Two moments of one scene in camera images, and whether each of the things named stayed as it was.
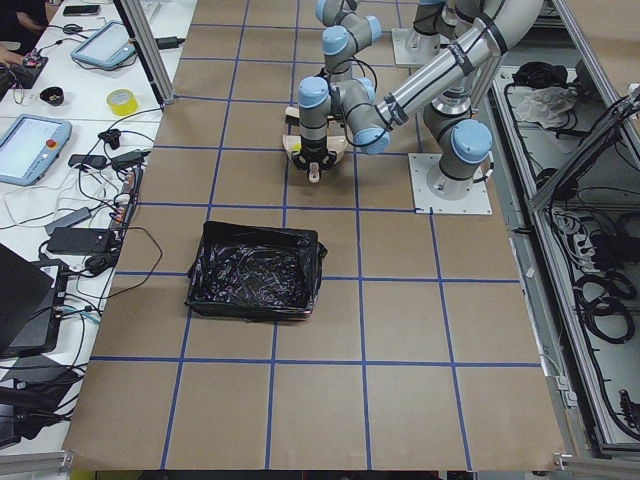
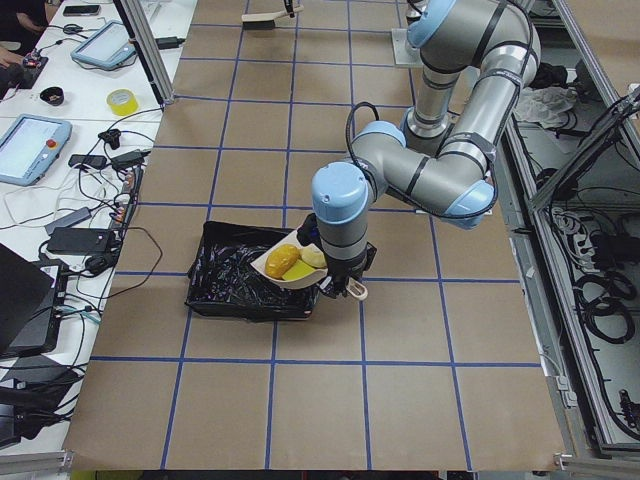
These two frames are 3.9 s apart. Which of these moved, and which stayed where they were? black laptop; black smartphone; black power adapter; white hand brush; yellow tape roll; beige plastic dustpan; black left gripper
Moved: black left gripper; beige plastic dustpan; white hand brush
Stayed: yellow tape roll; black smartphone; black laptop; black power adapter
